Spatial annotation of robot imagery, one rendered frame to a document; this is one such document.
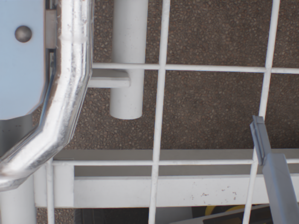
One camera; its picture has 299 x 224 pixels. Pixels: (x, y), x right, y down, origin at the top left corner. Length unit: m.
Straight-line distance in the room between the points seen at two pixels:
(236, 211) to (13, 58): 0.54
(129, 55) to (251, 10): 0.52
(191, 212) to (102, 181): 0.43
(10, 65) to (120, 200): 0.19
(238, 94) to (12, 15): 0.68
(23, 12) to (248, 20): 0.65
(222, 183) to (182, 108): 0.46
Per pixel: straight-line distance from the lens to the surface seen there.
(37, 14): 0.25
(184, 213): 0.81
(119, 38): 0.37
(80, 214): 0.83
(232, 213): 0.73
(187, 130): 0.89
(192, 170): 0.42
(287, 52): 0.90
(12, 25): 0.26
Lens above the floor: 0.81
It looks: 69 degrees down
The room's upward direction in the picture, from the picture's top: 158 degrees clockwise
